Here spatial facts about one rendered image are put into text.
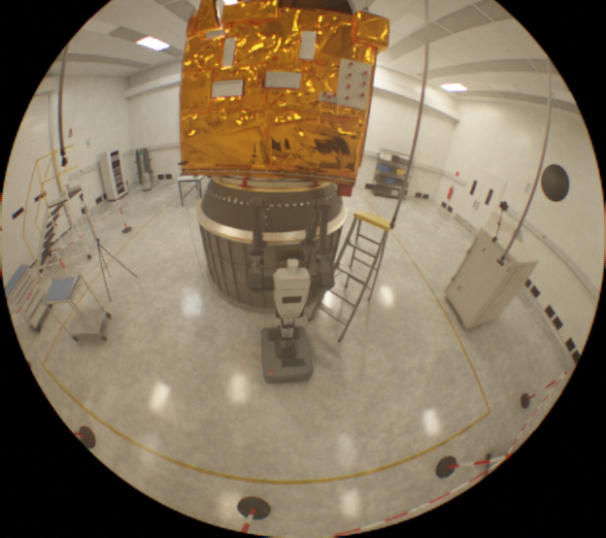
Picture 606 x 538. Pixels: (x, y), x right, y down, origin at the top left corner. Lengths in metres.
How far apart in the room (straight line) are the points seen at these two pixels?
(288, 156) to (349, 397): 2.64
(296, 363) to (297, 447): 0.96
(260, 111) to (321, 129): 0.61
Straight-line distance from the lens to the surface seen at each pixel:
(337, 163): 1.99
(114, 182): 8.84
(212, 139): 2.11
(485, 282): 3.50
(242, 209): 2.09
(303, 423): 2.32
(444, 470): 3.00
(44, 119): 8.32
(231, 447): 2.36
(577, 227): 7.01
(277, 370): 2.15
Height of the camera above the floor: 2.30
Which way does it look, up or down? 32 degrees down
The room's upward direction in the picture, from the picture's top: 7 degrees clockwise
